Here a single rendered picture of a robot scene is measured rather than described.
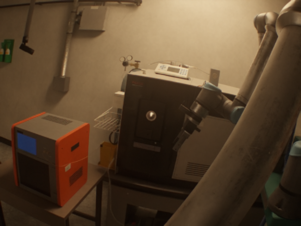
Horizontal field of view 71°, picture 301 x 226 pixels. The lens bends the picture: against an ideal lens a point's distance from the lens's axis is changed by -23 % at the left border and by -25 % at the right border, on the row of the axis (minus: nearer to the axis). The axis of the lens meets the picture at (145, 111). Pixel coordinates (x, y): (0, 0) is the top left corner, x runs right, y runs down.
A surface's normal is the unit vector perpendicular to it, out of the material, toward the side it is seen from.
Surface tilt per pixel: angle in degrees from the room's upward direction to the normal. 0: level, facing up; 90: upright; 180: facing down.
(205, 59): 90
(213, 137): 90
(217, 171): 56
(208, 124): 90
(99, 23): 90
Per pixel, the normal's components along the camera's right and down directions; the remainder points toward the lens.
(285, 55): -0.49, -0.51
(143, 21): -0.21, 0.18
